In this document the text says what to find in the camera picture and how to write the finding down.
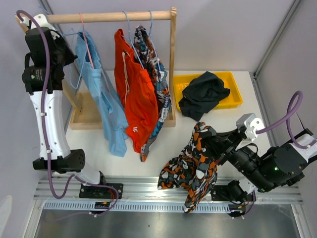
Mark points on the wooden clothes rack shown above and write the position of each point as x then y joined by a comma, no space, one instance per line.
85,115

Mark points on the yellow plastic tray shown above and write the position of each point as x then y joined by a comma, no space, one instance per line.
180,82

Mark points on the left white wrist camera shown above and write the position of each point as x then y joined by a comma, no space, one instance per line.
41,20

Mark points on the slotted cable duct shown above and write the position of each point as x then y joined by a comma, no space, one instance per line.
225,208

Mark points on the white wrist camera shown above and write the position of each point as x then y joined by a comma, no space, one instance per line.
249,124
41,20

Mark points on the bright orange shorts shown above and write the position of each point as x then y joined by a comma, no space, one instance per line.
136,93

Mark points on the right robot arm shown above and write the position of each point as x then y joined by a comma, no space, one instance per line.
279,166

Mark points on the orange grey camo shorts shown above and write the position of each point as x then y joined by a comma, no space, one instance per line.
193,170

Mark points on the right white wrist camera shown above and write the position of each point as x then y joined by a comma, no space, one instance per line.
249,124

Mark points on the pink wire hanger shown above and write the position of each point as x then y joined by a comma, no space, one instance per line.
88,51

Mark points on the dark navy shorts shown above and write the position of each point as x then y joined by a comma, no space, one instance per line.
202,95

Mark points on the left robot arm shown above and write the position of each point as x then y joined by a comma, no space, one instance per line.
43,75

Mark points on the light blue mesh shorts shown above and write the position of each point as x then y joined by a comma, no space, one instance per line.
114,121

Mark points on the teal orange patterned shorts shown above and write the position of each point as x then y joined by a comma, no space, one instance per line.
157,73

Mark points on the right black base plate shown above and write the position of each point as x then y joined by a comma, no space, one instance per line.
231,193

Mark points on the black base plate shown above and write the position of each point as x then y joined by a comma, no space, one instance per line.
93,192
231,193

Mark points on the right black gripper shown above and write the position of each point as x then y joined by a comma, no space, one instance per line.
222,145

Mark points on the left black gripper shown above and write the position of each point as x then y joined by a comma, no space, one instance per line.
59,39

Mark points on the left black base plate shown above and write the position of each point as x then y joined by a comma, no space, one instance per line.
93,192

